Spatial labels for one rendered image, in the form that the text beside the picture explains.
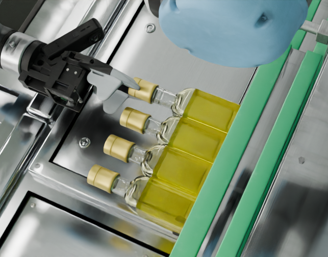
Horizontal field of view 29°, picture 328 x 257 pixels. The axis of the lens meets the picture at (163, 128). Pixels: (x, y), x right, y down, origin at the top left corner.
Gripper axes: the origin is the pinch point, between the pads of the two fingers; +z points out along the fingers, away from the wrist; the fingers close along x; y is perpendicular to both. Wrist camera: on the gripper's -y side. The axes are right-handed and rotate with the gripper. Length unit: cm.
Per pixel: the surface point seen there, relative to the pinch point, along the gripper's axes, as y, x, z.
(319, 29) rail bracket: -13.4, 15.2, 26.3
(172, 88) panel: -7.1, -13.3, 2.2
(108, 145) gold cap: 12.1, 2.8, 1.2
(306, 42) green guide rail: -17.7, 2.4, 23.9
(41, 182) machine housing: 20.1, -13.1, -12.7
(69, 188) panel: 19.2, -10.4, -6.1
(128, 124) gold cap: 7.0, 1.4, 2.2
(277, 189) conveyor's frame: 11.9, 16.8, 29.8
